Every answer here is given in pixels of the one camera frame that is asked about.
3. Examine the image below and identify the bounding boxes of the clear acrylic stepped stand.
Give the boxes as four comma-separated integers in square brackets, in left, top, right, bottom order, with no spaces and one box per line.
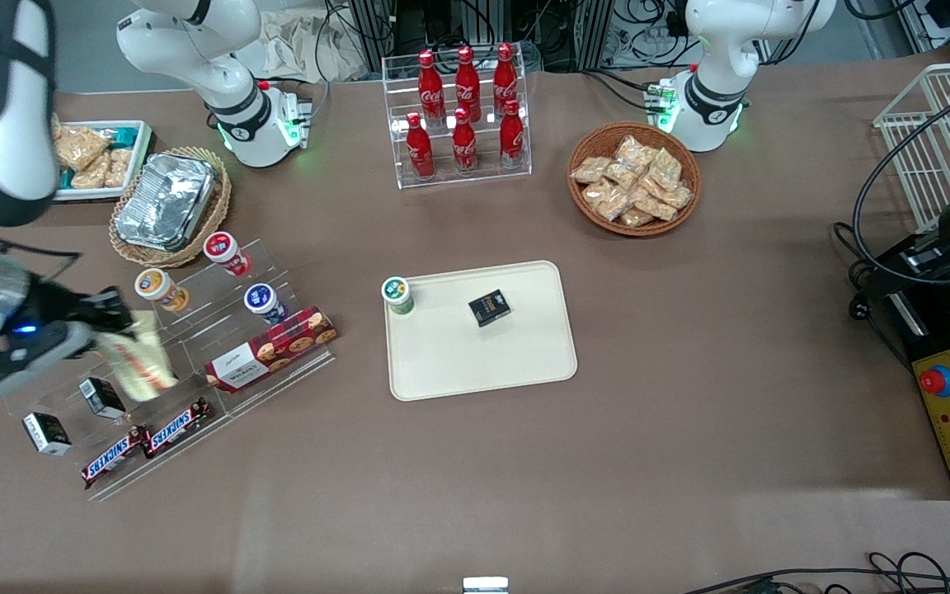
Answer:
[5,239,336,502]

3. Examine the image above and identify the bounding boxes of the clear acrylic bottle rack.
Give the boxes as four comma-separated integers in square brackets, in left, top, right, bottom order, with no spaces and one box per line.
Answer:
[382,45,532,191]

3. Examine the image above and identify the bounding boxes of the green lid yogurt cup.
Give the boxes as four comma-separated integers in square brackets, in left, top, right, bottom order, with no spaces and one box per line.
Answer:
[382,276,416,317]

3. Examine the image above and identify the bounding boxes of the aluminium frame rack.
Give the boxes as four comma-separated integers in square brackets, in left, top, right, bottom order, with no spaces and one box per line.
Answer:
[347,0,616,71]

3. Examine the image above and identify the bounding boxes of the Snickers chocolate bar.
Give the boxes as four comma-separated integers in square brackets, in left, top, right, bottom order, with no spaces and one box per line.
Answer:
[143,398,214,459]
[82,426,150,489]

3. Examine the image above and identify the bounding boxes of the black cables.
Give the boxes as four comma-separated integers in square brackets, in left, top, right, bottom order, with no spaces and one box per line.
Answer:
[681,551,950,594]

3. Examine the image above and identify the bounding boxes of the round brown wicker basket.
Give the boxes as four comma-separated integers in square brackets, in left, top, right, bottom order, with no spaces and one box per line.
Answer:
[567,122,702,238]

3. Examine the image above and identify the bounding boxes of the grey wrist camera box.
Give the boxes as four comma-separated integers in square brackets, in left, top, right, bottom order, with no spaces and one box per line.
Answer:
[0,320,95,395]

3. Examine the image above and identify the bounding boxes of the black cable with plug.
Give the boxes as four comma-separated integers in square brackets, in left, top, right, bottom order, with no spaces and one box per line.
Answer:
[834,221,896,364]

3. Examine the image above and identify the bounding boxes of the cream plastic tray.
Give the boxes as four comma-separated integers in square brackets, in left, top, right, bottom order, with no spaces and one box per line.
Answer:
[383,261,579,402]

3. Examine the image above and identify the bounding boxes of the orange lid yogurt cup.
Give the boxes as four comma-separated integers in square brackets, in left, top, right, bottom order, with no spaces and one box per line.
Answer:
[134,268,190,313]

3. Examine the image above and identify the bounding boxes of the blue lid yogurt cup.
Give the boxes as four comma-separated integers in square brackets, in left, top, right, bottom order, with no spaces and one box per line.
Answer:
[244,283,288,324]

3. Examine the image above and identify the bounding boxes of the triangle sandwich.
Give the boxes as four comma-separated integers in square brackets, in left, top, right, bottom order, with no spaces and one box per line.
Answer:
[100,309,179,403]

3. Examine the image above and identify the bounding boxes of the red lid yogurt cup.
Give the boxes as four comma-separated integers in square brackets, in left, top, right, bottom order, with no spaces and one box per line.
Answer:
[203,232,251,277]

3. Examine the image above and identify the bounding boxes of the oval tan wicker basket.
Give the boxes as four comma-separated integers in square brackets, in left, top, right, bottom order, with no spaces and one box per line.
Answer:
[109,147,233,268]

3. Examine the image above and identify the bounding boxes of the white wire basket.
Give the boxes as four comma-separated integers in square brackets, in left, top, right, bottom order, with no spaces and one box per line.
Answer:
[872,62,950,232]

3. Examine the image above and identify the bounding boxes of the red cola bottle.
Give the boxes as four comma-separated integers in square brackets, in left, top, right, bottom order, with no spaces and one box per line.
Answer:
[455,45,482,123]
[418,49,445,126]
[452,107,478,175]
[499,99,525,169]
[406,112,435,180]
[494,43,519,116]

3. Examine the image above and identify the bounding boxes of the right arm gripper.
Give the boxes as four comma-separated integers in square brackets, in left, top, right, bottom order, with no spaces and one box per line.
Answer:
[26,279,138,336]

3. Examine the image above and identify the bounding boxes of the white rectangular bin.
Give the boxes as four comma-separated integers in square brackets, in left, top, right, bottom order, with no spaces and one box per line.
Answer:
[53,120,153,202]

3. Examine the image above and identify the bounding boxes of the beige cloth bag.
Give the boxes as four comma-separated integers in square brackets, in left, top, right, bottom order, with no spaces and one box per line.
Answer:
[244,8,369,83]

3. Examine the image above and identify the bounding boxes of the small black chocolate box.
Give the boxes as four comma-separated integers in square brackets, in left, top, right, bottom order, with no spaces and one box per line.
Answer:
[79,377,126,419]
[22,412,73,455]
[468,290,512,328]

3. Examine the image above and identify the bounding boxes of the black looped cable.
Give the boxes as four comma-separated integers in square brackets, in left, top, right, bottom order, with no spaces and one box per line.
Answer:
[852,74,950,285]

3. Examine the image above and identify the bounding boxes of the silver foil container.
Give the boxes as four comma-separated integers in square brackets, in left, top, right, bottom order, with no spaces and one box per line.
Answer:
[115,153,220,252]

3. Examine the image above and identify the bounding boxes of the red plaid cookie box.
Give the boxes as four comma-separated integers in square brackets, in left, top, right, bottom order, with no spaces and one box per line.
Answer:
[205,306,339,393]

